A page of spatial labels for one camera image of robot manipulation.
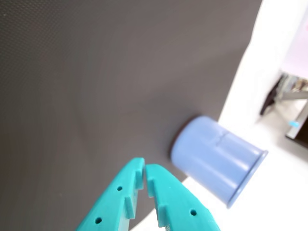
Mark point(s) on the periwinkle blue plastic pot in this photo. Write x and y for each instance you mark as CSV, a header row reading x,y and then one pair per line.
x,y
211,158

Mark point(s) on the black low furniture piece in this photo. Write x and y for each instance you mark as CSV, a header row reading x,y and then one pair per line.
x,y
297,134

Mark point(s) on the dark grey textured mat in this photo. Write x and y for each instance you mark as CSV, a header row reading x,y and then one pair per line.
x,y
84,84

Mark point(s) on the turquoise gripper finger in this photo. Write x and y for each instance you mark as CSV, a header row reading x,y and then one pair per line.
x,y
113,199
178,204

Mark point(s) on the dark-legged grey frame furniture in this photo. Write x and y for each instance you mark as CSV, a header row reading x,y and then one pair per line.
x,y
270,96

